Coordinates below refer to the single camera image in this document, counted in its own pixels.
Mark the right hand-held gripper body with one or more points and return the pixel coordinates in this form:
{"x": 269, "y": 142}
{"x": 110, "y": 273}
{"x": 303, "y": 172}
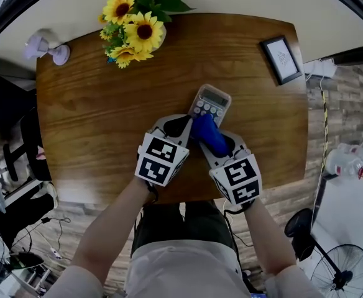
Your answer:
{"x": 243, "y": 178}

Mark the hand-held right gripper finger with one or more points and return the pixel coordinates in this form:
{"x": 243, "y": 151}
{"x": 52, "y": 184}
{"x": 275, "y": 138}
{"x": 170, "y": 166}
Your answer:
{"x": 242, "y": 144}
{"x": 211, "y": 160}

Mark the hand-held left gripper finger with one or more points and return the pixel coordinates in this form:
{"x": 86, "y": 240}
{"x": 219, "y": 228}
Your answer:
{"x": 187, "y": 137}
{"x": 158, "y": 126}

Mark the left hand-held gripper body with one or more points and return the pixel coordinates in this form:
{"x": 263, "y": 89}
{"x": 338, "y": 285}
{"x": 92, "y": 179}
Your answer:
{"x": 156, "y": 163}

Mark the blue cloth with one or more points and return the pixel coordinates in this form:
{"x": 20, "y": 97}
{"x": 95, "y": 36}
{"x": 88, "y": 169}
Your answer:
{"x": 208, "y": 132}

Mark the lilac calculator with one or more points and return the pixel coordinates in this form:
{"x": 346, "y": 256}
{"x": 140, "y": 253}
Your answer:
{"x": 212, "y": 96}

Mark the person's right forearm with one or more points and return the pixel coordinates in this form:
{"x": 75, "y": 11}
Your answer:
{"x": 268, "y": 237}

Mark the person's left forearm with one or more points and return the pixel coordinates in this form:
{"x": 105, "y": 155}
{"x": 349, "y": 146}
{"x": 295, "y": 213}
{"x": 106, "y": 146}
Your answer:
{"x": 113, "y": 225}

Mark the person's dark trousers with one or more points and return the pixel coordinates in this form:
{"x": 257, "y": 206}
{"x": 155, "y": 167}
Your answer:
{"x": 184, "y": 225}

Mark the black standing fan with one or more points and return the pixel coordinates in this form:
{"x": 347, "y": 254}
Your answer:
{"x": 296, "y": 225}

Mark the small blue butterfly ornament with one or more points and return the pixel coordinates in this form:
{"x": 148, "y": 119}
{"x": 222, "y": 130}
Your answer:
{"x": 109, "y": 60}

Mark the yellow black floor strip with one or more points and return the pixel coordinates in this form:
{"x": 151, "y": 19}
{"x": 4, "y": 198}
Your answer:
{"x": 325, "y": 123}

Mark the clear plastic jug red label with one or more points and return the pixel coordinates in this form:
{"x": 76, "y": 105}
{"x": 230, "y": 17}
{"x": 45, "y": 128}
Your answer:
{"x": 340, "y": 163}

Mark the sunflower bouquet in white vase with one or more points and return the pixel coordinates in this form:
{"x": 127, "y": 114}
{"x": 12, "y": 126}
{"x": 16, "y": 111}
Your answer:
{"x": 138, "y": 29}

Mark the white power strip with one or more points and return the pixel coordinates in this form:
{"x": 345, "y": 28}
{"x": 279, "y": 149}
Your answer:
{"x": 319, "y": 67}

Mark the person's beige shirt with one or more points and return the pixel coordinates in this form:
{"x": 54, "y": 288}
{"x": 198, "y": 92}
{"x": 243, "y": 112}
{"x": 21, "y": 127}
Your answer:
{"x": 184, "y": 275}

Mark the white extension socket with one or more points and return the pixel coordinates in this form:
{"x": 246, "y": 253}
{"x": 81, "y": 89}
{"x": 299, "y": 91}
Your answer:
{"x": 56, "y": 253}

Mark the black office chair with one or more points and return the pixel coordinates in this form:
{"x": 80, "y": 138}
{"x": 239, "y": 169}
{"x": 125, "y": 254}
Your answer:
{"x": 4, "y": 101}

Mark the black picture frame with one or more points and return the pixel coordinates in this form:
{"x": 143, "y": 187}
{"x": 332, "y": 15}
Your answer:
{"x": 281, "y": 59}

